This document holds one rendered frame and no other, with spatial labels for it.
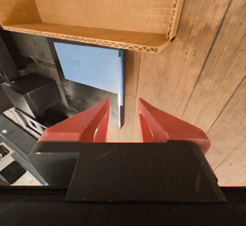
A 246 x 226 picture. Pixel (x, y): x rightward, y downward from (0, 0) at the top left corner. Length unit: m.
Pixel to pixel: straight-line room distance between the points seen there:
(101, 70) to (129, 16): 0.08
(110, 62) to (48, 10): 0.15
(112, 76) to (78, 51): 0.07
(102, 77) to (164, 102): 0.11
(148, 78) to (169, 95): 0.04
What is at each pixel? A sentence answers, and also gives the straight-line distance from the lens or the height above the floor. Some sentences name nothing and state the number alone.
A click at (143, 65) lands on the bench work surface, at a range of 0.19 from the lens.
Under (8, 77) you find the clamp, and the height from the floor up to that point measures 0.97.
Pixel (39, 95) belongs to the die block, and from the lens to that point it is 0.37.
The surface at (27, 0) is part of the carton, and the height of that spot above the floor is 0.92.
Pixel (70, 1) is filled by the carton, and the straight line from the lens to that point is 0.25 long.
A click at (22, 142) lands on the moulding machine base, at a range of 6.74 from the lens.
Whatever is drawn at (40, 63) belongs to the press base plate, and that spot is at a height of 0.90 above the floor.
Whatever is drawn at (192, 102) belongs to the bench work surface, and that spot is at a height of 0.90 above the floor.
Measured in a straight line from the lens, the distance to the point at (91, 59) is 0.21.
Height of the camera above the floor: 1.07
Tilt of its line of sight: 44 degrees down
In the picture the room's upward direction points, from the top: 137 degrees counter-clockwise
